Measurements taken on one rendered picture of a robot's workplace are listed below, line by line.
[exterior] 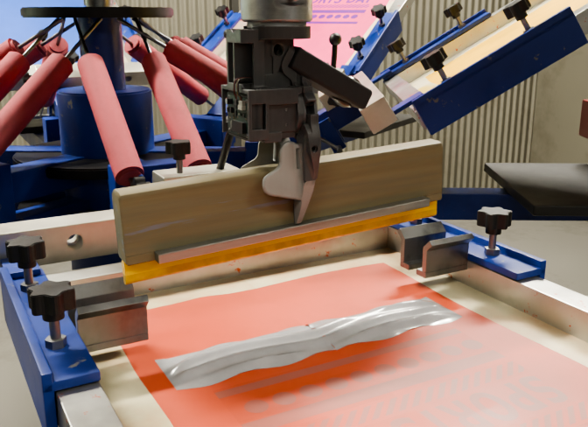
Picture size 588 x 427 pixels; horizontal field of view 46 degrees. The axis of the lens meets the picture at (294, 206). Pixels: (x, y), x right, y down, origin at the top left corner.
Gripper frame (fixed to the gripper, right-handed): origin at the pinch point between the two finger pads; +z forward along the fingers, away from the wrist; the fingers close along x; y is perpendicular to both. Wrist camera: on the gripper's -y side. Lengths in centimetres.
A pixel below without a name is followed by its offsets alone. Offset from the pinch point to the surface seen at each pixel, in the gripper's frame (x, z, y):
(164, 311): -9.7, 14.0, 12.8
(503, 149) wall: -288, 68, -325
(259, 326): 0.0, 14.0, 4.5
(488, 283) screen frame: 5.6, 12.2, -25.6
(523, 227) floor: -236, 108, -296
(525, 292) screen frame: 11.7, 11.3, -25.6
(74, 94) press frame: -80, -6, 7
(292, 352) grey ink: 8.1, 13.6, 4.5
